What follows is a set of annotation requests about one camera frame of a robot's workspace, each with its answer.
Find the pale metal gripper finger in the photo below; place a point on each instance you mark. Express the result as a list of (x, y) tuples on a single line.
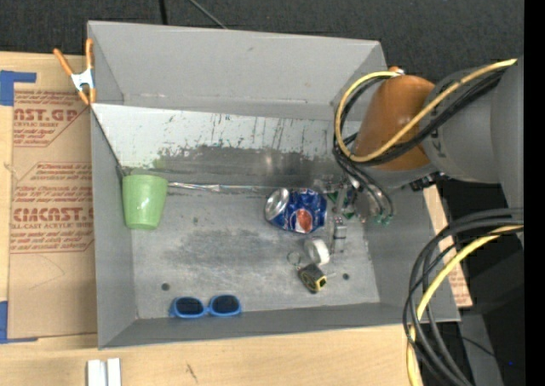
[(342, 238), (334, 234)]

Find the white tape roll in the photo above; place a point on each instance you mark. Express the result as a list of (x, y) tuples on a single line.
[(318, 251)]

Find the crushed blue drink can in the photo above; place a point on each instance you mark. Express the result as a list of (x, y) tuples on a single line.
[(298, 207)]

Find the yellow black small tape measure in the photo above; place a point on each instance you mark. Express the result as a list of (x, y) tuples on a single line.
[(313, 278)]

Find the grey metal bin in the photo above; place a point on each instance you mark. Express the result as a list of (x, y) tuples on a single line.
[(238, 256)]

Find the blue sunglasses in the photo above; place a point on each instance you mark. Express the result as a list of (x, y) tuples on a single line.
[(221, 305)]

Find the green plastic cup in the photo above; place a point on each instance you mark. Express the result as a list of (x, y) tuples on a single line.
[(142, 205)]

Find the brown cardboard board red print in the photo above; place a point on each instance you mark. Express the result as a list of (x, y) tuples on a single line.
[(51, 188)]

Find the black cylinder on white bracket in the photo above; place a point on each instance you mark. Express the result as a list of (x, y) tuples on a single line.
[(419, 183)]

